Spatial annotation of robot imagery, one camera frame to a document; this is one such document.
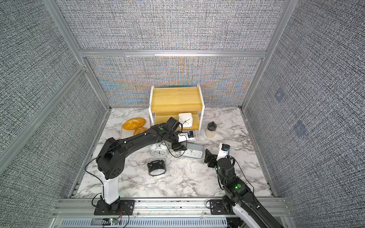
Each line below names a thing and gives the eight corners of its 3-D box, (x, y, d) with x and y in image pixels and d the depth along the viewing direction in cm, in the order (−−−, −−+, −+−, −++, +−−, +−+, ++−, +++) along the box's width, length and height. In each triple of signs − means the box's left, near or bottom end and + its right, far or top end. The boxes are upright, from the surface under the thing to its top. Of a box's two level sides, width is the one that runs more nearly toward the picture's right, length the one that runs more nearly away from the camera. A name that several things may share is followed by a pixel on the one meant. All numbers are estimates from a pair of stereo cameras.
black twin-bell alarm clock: (151, 176, 85) (147, 170, 77) (150, 169, 88) (147, 161, 80) (166, 174, 86) (164, 167, 78) (166, 166, 89) (164, 159, 81)
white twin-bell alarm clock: (152, 158, 93) (149, 149, 84) (153, 152, 96) (150, 142, 87) (168, 158, 93) (166, 149, 84) (168, 152, 96) (167, 142, 87)
